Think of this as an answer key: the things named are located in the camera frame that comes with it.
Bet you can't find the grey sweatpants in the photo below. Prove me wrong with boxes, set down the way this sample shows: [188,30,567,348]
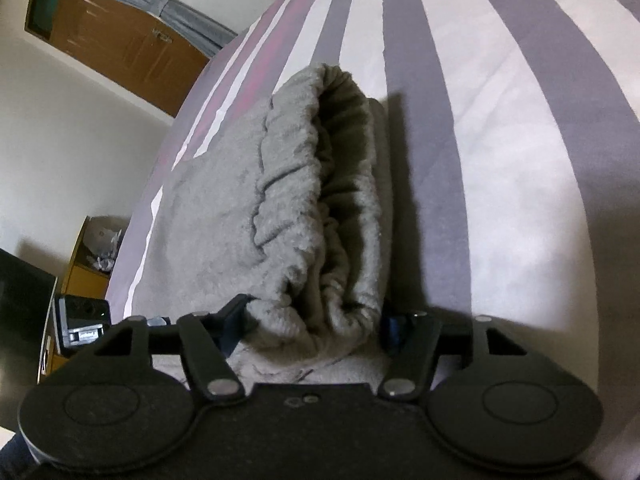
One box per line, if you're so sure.
[131,64,393,385]

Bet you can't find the small black device box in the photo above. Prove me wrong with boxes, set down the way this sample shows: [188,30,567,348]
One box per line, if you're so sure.
[53,294,112,359]

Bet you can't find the wooden cabinet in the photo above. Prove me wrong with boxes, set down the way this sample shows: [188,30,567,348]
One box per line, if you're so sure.
[37,217,120,382]

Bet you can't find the black monitor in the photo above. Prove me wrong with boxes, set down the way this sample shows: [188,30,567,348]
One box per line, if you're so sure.
[0,250,56,432]

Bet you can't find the striped pink purple bed sheet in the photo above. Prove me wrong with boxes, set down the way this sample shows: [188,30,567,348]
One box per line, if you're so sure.
[107,0,639,479]

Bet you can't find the brown wooden door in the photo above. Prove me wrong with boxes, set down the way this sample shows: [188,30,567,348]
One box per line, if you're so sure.
[25,0,208,117]

